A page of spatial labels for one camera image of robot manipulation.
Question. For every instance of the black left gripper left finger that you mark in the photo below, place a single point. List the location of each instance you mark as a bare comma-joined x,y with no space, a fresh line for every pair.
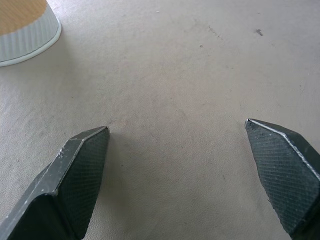
72,185

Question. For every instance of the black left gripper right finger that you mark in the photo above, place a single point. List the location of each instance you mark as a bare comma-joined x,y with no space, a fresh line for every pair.
282,180

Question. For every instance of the ribbed brown white paper cup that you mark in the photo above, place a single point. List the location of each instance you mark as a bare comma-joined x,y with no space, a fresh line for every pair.
25,32

